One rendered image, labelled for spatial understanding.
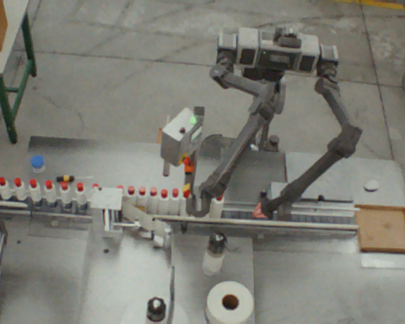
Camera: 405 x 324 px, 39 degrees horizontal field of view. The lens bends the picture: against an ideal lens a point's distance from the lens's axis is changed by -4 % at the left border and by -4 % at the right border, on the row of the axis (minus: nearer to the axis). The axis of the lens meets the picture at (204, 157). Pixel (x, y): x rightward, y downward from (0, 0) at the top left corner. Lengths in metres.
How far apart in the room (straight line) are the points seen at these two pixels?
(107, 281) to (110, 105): 2.04
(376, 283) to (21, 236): 1.78
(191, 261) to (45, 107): 2.15
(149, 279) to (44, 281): 0.50
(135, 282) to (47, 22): 3.03
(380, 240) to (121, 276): 1.35
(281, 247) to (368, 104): 2.23
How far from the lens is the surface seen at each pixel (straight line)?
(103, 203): 2.62
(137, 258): 2.78
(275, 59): 2.79
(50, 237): 2.92
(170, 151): 2.50
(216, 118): 4.44
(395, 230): 3.20
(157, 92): 4.57
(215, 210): 2.82
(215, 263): 2.65
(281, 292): 2.84
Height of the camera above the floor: 3.38
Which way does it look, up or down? 53 degrees down
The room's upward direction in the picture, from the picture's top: 10 degrees clockwise
